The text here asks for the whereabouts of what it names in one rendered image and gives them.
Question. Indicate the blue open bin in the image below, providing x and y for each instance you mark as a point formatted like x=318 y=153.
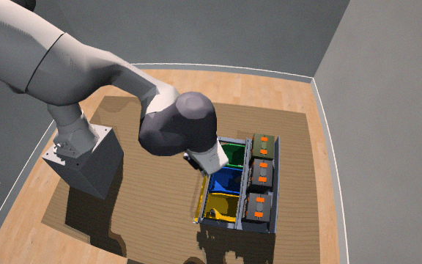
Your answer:
x=223 y=181

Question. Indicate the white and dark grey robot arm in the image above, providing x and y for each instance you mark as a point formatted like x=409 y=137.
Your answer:
x=42 y=61

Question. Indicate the grey metal bin shelf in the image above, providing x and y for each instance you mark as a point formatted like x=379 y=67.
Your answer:
x=269 y=227

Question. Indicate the yellow bin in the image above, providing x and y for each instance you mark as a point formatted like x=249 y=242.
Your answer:
x=224 y=205

